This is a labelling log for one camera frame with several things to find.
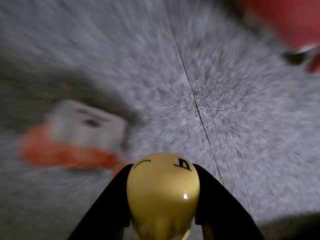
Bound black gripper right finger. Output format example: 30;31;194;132
192;163;266;240

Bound yellow egg sushi toy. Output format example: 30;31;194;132
126;152;201;240

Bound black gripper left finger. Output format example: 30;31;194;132
67;163;133;240

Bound orange shrimp sushi toy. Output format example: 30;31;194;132
19;99;127;176

